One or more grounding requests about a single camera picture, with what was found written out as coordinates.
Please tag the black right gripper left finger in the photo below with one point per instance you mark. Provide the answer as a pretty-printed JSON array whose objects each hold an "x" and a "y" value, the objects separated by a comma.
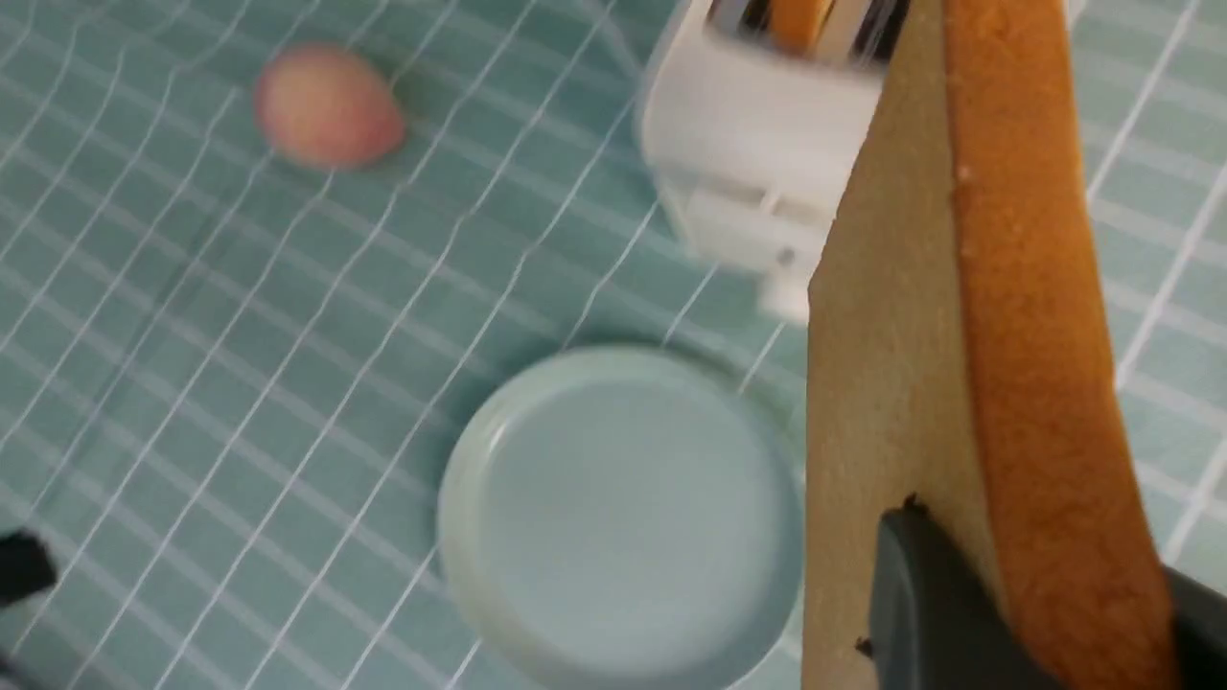
[{"x": 27, "y": 567}]

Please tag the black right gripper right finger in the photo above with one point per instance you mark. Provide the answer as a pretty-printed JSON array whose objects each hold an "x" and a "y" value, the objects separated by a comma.
[{"x": 932, "y": 625}]

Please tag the toasted bread slice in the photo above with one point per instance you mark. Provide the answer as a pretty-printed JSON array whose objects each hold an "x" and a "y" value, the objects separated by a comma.
[
  {"x": 959, "y": 352},
  {"x": 796, "y": 25}
]

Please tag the green checkered tablecloth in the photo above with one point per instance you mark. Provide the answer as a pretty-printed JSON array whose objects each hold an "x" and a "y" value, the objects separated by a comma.
[{"x": 231, "y": 383}]

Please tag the light blue round plate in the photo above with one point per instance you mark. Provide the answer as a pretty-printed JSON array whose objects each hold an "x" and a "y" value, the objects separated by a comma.
[{"x": 617, "y": 517}]

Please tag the white two-slot toaster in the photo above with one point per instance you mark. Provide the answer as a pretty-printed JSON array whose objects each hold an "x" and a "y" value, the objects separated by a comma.
[{"x": 751, "y": 148}]

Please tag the pink peach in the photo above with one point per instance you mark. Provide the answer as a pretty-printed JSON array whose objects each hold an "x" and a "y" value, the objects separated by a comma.
[{"x": 324, "y": 107}]

